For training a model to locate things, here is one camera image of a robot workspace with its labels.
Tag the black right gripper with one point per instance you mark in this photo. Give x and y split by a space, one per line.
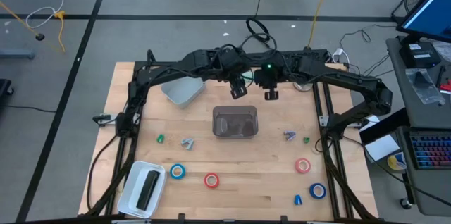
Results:
267 77

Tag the black caster wheel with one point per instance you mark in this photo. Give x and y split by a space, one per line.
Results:
406 203

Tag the grey desk leg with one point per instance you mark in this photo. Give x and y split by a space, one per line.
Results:
17 54

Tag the light blue tape roll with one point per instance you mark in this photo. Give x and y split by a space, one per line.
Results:
171 171

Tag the pink tape roll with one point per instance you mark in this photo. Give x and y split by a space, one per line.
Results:
296 165

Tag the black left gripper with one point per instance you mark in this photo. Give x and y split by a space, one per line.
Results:
232 62

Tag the white bin with scooped rim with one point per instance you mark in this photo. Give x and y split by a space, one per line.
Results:
183 92

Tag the backlit keyboard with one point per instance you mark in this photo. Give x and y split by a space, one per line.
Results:
431 150

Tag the clear plastic bag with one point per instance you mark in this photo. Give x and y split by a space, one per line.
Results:
423 86

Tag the black front frame clamp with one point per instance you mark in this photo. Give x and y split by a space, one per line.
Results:
181 217
284 219

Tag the grey side desk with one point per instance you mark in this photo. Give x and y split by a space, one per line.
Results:
401 86

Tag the white power adapter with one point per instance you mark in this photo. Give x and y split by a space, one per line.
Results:
338 54

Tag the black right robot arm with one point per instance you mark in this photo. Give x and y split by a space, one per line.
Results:
382 97

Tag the red tool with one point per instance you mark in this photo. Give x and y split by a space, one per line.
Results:
446 86

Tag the small white paper sheet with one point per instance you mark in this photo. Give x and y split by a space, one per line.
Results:
372 120

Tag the grey staple remover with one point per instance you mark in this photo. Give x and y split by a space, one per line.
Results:
186 143

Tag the red tape roll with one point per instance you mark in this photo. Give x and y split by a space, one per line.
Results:
205 180

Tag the dark blue tape roll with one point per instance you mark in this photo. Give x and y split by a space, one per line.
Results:
311 190

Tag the black aluminium table frame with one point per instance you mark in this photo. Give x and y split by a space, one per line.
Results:
330 162

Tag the purple staple remover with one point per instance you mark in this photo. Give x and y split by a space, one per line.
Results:
289 136

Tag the black stapler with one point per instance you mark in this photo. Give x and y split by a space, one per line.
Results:
148 190

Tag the black chair base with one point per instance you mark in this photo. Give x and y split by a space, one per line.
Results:
5 88

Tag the computer monitor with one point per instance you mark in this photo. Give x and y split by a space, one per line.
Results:
433 12

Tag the grey translucent plastic bin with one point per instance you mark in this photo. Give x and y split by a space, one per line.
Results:
225 125

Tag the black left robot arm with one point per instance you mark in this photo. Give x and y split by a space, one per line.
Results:
204 61

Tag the black mini computer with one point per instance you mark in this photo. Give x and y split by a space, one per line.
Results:
419 58

